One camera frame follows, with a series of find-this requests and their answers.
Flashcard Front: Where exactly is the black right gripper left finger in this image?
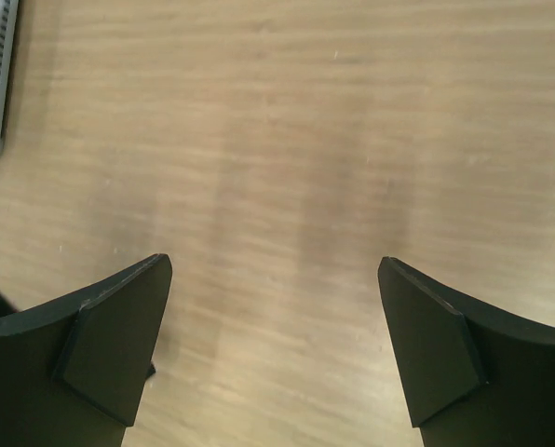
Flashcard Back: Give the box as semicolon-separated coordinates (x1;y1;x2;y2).
0;254;172;446

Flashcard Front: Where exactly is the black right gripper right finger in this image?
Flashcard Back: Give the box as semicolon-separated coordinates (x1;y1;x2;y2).
377;257;555;446

